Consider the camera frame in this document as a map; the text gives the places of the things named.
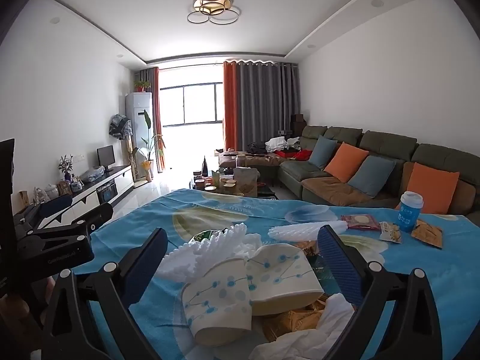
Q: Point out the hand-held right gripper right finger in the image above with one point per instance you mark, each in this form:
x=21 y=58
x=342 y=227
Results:
x=339 y=270

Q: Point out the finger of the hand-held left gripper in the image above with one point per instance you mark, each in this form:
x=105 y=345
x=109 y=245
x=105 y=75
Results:
x=52 y=204
x=93 y=219

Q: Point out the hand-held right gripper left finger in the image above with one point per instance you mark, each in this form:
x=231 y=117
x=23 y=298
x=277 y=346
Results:
x=144 y=266

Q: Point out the white tissue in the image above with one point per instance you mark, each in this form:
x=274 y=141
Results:
x=330 y=330

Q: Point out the green clear snack packet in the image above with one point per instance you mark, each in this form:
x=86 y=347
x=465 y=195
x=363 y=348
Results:
x=202 y=236

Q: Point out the gold foil wrapper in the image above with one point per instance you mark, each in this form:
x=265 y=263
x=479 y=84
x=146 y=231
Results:
x=288 y=318

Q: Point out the white ceramic jar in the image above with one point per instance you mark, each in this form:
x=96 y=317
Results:
x=51 y=191

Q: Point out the clear bag with small items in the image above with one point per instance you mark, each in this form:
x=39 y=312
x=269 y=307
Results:
x=40 y=195

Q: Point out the wooden framed picture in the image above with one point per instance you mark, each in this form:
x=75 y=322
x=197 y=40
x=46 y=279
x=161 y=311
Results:
x=64 y=188

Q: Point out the tall beige paper box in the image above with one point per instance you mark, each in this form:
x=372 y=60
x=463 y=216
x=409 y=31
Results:
x=24 y=198

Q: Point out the blue and white ceramic pot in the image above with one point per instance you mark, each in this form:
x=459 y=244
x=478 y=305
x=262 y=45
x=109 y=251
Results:
x=77 y=186

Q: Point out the small plant in blue vase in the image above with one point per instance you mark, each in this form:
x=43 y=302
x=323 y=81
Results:
x=66 y=167

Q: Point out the clear plastic bag bundle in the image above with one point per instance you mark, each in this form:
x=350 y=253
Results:
x=92 y=174

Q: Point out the white and black TV cabinet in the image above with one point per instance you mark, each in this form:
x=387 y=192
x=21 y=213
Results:
x=120 y=180

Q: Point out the white foam net sleeve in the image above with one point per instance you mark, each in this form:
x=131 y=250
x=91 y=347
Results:
x=307 y=230
x=195 y=258

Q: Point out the red snack packet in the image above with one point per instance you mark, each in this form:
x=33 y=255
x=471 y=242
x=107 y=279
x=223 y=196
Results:
x=360 y=222

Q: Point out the white dotted paper cup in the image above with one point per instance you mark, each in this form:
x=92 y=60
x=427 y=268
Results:
x=281 y=270
x=213 y=300

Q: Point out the small beige snack packet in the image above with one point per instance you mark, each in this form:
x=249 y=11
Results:
x=390 y=233

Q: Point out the black monitor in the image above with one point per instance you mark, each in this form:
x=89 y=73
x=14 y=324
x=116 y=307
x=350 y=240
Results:
x=106 y=155

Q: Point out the tall leafy plant in vase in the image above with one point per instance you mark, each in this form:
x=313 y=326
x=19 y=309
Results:
x=147 y=167

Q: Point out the blue printed blanket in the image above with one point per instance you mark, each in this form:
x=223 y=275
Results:
x=412 y=288

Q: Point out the blue cup with white lid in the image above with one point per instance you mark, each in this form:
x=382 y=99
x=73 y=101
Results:
x=409 y=213

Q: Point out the brown snack packet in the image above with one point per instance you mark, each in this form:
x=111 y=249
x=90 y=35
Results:
x=427 y=234

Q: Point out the covered standing fan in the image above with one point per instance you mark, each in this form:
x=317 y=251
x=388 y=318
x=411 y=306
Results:
x=120 y=125

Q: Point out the blue cushion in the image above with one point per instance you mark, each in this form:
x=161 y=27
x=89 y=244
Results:
x=371 y=176
x=322 y=152

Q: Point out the orange cushion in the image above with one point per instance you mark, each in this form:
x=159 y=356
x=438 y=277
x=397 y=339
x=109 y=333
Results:
x=431 y=187
x=345 y=162

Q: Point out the white standing air conditioner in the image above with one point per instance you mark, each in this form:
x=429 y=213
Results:
x=137 y=120

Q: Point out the group of jars and packets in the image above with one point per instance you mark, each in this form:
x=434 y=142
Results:
x=225 y=182

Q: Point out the orange and grey curtain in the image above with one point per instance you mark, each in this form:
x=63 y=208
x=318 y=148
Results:
x=262 y=101
x=158 y=120

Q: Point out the red cloth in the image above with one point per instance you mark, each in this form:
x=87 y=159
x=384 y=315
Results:
x=302 y=155

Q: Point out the green sectional sofa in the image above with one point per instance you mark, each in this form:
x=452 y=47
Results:
x=382 y=142

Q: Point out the white clothes pile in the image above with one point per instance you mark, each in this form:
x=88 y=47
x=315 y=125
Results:
x=279 y=143

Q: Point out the small potted green plant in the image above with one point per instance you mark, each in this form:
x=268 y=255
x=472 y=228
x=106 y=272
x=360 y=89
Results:
x=141 y=85

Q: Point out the black cloth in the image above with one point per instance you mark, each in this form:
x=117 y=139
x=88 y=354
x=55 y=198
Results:
x=257 y=145

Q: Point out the brown stacked boxes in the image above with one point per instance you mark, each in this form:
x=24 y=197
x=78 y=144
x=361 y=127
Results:
x=299 y=123

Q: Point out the large window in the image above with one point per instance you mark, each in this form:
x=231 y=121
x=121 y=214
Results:
x=195 y=101

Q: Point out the white wall sockets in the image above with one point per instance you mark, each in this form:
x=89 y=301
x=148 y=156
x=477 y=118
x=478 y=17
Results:
x=77 y=158

